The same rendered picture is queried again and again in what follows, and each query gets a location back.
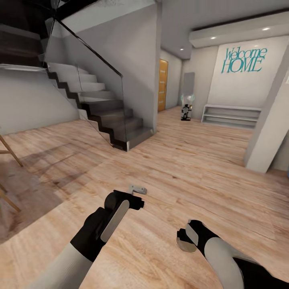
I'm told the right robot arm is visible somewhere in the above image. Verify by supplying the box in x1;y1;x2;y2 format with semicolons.
177;220;289;289

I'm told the pillar candle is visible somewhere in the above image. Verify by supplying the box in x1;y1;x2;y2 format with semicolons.
176;237;197;252

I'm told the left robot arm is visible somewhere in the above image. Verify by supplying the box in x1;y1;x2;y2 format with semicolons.
27;183;148;289

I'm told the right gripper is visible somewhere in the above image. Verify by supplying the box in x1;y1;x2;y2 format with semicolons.
177;228;194;244

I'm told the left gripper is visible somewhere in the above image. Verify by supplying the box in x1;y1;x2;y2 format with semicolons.
128;194;145;210

